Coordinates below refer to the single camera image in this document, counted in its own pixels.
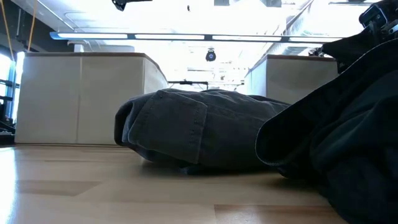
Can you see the long ceiling light bar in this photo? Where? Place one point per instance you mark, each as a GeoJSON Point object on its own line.
{"type": "Point", "coordinates": [192, 37]}

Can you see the dark grey jeans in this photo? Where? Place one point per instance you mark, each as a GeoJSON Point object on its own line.
{"type": "Point", "coordinates": [199, 127]}

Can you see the dark metal shelf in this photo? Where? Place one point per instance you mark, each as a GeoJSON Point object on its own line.
{"type": "Point", "coordinates": [5, 109]}

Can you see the round black hanging device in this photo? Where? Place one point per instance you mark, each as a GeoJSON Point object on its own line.
{"type": "Point", "coordinates": [211, 55]}

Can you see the white fabric storage bin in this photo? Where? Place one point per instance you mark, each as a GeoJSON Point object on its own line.
{"type": "Point", "coordinates": [295, 77]}
{"type": "Point", "coordinates": [81, 99]}

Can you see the black garment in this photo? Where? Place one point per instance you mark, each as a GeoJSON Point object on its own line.
{"type": "Point", "coordinates": [351, 130]}

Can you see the black horizontal stand bar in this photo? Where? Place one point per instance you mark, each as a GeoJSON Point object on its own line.
{"type": "Point", "coordinates": [188, 82]}

